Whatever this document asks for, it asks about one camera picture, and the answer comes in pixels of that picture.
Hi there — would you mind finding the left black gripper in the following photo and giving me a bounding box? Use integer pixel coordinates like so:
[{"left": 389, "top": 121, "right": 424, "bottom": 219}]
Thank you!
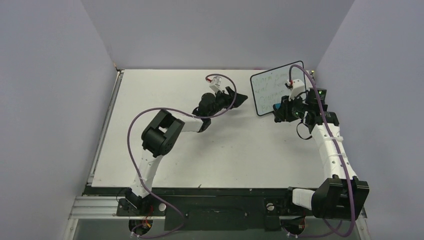
[{"left": 208, "top": 87, "right": 247, "bottom": 119}]

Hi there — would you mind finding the small black-framed whiteboard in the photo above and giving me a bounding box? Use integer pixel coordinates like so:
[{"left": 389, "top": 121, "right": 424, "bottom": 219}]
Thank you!
[{"left": 250, "top": 60, "right": 304, "bottom": 116}]

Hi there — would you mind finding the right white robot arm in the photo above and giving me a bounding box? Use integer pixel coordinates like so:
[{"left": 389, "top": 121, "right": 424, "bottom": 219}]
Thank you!
[{"left": 273, "top": 88, "right": 370, "bottom": 221}]

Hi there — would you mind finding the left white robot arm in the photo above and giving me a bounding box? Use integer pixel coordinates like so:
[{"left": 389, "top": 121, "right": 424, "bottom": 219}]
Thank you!
[{"left": 117, "top": 86, "right": 249, "bottom": 216}]

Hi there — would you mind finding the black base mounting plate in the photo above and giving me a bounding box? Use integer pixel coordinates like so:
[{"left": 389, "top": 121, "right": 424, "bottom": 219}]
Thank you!
[{"left": 83, "top": 185, "right": 313, "bottom": 233}]

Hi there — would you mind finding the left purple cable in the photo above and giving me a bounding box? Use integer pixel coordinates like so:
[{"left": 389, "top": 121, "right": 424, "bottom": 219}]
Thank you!
[{"left": 126, "top": 73, "right": 238, "bottom": 239}]

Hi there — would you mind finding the purple cable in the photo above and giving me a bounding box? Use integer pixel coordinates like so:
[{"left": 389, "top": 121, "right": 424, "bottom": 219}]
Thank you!
[
  {"left": 126, "top": 73, "right": 238, "bottom": 239},
  {"left": 288, "top": 64, "right": 357, "bottom": 239}
]

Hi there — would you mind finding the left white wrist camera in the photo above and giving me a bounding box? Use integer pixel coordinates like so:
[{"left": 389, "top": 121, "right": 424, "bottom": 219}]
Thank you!
[{"left": 207, "top": 75, "right": 223, "bottom": 93}]

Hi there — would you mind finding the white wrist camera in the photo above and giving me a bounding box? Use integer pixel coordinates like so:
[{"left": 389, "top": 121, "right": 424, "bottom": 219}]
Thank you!
[
  {"left": 286, "top": 79, "right": 305, "bottom": 101},
  {"left": 207, "top": 75, "right": 223, "bottom": 93}
]

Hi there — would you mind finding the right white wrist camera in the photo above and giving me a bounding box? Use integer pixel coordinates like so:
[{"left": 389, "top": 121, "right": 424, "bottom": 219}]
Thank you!
[{"left": 286, "top": 79, "right": 305, "bottom": 101}]

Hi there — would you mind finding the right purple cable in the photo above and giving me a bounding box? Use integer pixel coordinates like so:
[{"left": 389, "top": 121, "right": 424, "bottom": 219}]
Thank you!
[{"left": 288, "top": 64, "right": 357, "bottom": 239}]

